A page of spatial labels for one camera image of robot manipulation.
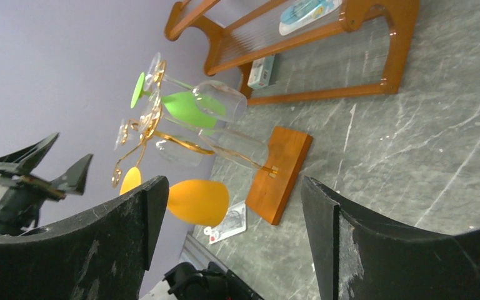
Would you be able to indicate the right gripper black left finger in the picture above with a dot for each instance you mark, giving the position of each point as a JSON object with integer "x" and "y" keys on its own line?
{"x": 100, "y": 253}

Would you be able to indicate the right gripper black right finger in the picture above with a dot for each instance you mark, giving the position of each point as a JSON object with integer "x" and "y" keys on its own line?
{"x": 361, "y": 254}

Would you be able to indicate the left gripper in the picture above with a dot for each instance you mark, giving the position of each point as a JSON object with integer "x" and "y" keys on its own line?
{"x": 15, "y": 171}

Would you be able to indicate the orange plastic wine glass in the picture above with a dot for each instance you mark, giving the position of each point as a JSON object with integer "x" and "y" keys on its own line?
{"x": 195, "y": 201}

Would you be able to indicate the clear wine glass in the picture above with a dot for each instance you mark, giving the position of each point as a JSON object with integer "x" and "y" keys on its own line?
{"x": 234, "y": 146}
{"x": 170, "y": 148}
{"x": 213, "y": 98}

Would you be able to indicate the green plastic wine glass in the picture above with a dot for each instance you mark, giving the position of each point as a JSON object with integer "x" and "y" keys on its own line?
{"x": 180, "y": 105}

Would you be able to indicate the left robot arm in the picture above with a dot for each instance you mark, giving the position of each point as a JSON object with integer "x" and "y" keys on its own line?
{"x": 20, "y": 210}

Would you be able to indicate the packaged item on table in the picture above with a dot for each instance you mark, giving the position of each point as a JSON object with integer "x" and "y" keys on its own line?
{"x": 234, "y": 222}

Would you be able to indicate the small box on shelf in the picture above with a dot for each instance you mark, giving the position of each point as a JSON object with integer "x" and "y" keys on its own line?
{"x": 260, "y": 74}

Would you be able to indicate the blue toothbrush package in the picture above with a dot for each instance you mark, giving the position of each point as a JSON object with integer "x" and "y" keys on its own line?
{"x": 305, "y": 12}

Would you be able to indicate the gold wire wine glass rack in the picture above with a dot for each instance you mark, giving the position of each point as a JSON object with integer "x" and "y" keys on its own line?
{"x": 269, "y": 194}

